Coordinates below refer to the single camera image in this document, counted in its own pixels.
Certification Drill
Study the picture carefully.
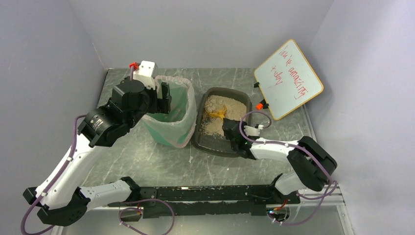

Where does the green trash bin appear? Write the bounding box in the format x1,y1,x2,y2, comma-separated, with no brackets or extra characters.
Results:
142,81,192,148

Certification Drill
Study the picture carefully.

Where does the clear plastic bin liner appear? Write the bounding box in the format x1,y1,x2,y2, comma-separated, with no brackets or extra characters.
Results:
141,75,198,149

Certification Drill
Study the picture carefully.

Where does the dark grey litter tray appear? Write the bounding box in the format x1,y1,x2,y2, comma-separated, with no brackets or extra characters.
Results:
191,87,253,158

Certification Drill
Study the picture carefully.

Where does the yellow litter scoop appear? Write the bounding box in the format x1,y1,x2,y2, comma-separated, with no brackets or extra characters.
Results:
204,106,227,121

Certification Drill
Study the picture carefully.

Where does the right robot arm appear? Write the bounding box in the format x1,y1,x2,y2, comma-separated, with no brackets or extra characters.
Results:
222,118,338,195

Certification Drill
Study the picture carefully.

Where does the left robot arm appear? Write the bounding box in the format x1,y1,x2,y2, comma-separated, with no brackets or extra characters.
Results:
23,79,171,226

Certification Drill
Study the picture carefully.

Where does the beige cat litter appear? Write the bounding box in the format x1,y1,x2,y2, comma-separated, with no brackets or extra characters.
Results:
201,95,247,138

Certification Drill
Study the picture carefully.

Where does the orange marker cap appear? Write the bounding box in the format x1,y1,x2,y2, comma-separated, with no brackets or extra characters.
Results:
256,103,264,110

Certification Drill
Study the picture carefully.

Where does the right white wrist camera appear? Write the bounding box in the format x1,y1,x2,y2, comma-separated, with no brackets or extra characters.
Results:
243,124,264,137

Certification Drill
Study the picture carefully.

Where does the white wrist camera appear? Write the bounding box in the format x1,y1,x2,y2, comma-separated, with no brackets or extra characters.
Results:
129,61,158,90
243,124,264,137

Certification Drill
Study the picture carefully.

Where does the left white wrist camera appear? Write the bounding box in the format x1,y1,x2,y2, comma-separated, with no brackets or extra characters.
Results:
129,61,158,90

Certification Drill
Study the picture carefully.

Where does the small whiteboard wooden frame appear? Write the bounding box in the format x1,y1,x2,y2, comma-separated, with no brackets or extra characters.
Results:
254,39,324,120

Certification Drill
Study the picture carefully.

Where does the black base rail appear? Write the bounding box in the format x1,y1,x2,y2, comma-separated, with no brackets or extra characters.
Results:
108,185,300,218

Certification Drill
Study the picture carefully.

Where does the aluminium frame rail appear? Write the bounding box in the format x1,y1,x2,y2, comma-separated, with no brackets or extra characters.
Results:
301,105,355,235

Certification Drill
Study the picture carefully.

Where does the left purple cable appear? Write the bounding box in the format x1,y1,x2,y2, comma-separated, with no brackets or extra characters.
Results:
20,115,86,235

